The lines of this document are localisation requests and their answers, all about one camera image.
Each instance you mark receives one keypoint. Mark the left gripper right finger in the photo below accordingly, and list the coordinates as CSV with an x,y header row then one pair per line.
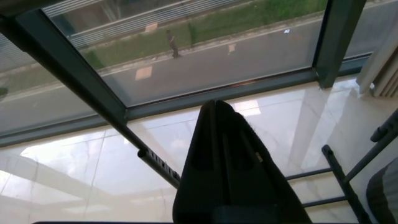
x,y
242,186

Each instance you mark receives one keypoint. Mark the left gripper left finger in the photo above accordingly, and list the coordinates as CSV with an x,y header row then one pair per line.
x,y
199,186

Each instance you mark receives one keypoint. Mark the black garment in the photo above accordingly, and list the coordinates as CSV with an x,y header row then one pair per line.
x,y
289,202

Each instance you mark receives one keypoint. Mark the black clothes rack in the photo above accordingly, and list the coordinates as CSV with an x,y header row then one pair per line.
x,y
345,183

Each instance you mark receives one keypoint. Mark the window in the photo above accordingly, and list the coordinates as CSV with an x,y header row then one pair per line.
x,y
202,46

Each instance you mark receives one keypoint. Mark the beige curtain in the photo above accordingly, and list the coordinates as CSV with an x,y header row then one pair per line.
x,y
382,71

